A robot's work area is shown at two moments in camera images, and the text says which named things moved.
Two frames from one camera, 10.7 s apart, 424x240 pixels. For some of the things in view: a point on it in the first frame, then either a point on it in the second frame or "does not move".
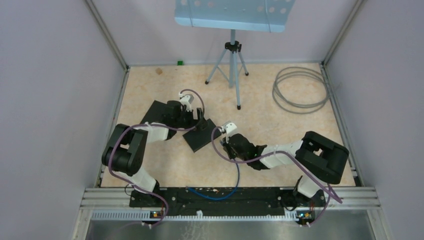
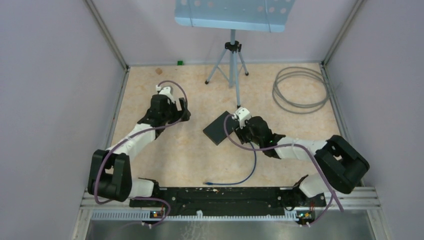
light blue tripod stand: x=270 y=16 does not move
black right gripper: x=227 y=147 → x=240 y=132
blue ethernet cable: x=220 y=198 → x=210 y=183
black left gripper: x=201 y=124 → x=177 y=113
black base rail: x=161 y=203 does not move
